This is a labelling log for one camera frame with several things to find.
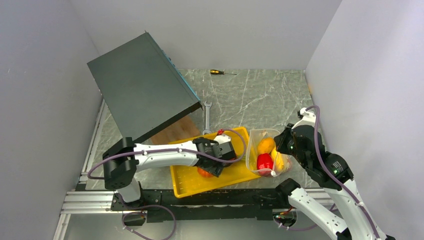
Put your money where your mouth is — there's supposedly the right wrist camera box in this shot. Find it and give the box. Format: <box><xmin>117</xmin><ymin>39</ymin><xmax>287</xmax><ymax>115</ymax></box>
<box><xmin>293</xmin><ymin>107</ymin><xmax>316</xmax><ymax>128</ymax></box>

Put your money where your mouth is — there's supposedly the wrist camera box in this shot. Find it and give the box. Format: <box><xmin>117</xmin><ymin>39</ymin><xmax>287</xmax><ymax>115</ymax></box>
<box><xmin>213</xmin><ymin>134</ymin><xmax>237</xmax><ymax>161</ymax></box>
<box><xmin>293</xmin><ymin>107</ymin><xmax>316</xmax><ymax>128</ymax></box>

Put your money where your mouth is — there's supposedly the silver wrench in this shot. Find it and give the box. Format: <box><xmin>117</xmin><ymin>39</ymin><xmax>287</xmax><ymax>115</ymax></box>
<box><xmin>202</xmin><ymin>101</ymin><xmax>213</xmax><ymax>135</ymax></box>

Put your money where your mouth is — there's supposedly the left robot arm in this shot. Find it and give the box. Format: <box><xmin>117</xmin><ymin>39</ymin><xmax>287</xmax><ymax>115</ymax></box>
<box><xmin>102</xmin><ymin>137</ymin><xmax>237</xmax><ymax>210</ymax></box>

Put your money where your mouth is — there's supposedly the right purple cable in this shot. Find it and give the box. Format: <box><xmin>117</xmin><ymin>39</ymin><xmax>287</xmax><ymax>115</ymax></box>
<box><xmin>273</xmin><ymin>105</ymin><xmax>382</xmax><ymax>240</ymax></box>

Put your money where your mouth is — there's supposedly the wooden block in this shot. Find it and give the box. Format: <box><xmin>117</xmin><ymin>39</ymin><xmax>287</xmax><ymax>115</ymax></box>
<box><xmin>150</xmin><ymin>115</ymin><xmax>201</xmax><ymax>145</ymax></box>

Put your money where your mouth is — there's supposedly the black base frame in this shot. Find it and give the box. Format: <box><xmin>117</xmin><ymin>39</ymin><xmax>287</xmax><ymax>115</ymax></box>
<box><xmin>110</xmin><ymin>187</ymin><xmax>299</xmax><ymax>223</ymax></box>

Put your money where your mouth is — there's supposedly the black yellow screwdriver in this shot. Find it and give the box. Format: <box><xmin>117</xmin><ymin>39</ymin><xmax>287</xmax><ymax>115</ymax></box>
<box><xmin>209</xmin><ymin>69</ymin><xmax>237</xmax><ymax>75</ymax></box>

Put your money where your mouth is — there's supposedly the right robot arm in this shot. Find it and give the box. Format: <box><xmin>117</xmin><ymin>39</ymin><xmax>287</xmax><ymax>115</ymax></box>
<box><xmin>274</xmin><ymin>122</ymin><xmax>393</xmax><ymax>240</ymax></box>

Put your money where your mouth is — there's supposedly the clear zip top bag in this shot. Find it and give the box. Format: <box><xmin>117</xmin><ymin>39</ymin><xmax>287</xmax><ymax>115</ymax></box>
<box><xmin>245</xmin><ymin>129</ymin><xmax>292</xmax><ymax>178</ymax></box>

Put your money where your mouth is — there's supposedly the dark grey box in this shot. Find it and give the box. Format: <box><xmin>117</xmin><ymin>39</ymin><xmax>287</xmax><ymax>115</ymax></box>
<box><xmin>87</xmin><ymin>32</ymin><xmax>202</xmax><ymax>143</ymax></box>

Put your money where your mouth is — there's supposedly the red bell pepper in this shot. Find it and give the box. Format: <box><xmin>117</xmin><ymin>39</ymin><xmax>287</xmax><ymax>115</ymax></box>
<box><xmin>256</xmin><ymin>153</ymin><xmax>274</xmax><ymax>177</ymax></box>

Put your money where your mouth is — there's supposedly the yellow plastic tray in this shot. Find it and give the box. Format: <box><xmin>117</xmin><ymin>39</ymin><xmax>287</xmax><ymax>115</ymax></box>
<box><xmin>170</xmin><ymin>126</ymin><xmax>261</xmax><ymax>199</ymax></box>

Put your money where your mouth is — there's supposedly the aluminium rail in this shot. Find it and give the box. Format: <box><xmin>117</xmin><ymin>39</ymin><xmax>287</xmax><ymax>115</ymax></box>
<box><xmin>53</xmin><ymin>190</ymin><xmax>114</xmax><ymax>240</ymax></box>

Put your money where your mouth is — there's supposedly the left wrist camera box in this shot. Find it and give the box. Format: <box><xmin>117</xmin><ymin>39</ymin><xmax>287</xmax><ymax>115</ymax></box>
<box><xmin>213</xmin><ymin>134</ymin><xmax>237</xmax><ymax>161</ymax></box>

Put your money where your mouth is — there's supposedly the yellow lemon squash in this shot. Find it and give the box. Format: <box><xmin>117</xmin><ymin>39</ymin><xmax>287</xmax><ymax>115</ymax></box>
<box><xmin>270</xmin><ymin>148</ymin><xmax>285</xmax><ymax>173</ymax></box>

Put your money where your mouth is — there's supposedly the orange pumpkin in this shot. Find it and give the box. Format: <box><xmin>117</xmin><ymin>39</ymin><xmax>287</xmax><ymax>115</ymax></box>
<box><xmin>197</xmin><ymin>167</ymin><xmax>214</xmax><ymax>178</ymax></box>

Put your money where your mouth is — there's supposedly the brown potato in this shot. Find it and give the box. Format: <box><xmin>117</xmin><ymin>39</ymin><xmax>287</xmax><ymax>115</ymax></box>
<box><xmin>256</xmin><ymin>137</ymin><xmax>276</xmax><ymax>155</ymax></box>

